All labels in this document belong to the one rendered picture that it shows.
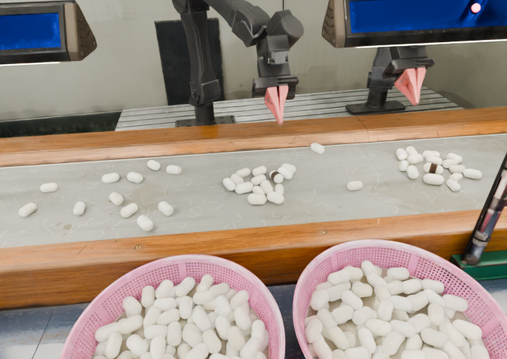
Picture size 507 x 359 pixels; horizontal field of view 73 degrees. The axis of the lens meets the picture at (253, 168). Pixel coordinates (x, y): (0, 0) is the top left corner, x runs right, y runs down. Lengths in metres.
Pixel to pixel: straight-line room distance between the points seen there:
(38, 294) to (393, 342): 0.53
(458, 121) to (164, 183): 0.76
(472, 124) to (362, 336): 0.71
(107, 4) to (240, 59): 0.97
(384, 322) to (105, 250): 0.43
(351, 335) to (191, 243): 0.27
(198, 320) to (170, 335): 0.04
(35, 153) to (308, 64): 2.28
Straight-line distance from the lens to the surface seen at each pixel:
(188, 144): 0.87
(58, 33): 0.56
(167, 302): 0.54
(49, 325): 0.68
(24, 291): 0.68
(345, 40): 0.53
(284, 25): 0.78
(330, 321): 0.51
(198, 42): 1.05
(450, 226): 0.67
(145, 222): 0.65
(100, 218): 0.72
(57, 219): 0.76
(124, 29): 2.73
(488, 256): 0.72
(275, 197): 0.67
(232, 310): 0.53
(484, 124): 1.09
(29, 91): 3.04
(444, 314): 0.59
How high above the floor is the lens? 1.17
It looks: 33 degrees down
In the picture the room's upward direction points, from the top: 2 degrees counter-clockwise
